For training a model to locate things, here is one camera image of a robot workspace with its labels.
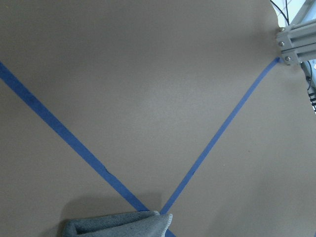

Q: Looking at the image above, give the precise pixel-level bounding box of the pink and grey towel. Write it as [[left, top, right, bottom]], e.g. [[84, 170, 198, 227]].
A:
[[62, 211, 173, 237]]

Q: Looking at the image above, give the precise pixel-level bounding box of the aluminium frame post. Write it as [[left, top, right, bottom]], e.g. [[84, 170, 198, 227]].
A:
[[276, 0, 316, 65]]

